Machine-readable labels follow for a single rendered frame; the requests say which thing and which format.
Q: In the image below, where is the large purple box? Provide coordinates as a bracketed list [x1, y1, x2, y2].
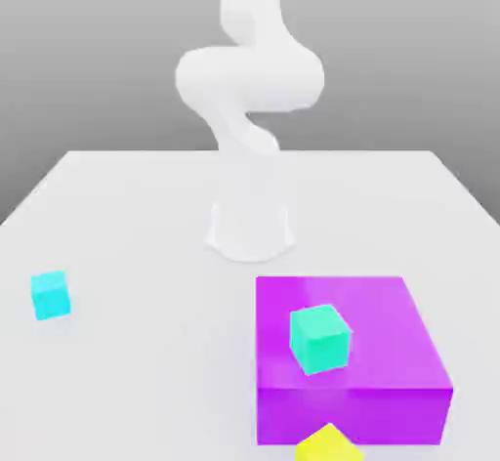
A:
[255, 275, 455, 447]

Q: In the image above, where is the small yellow cube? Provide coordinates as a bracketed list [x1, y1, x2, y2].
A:
[294, 422, 365, 461]

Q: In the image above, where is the small cyan cube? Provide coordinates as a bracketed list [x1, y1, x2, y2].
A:
[29, 270, 72, 322]

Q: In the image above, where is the small turquoise cube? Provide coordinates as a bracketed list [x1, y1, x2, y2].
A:
[289, 303, 353, 377]

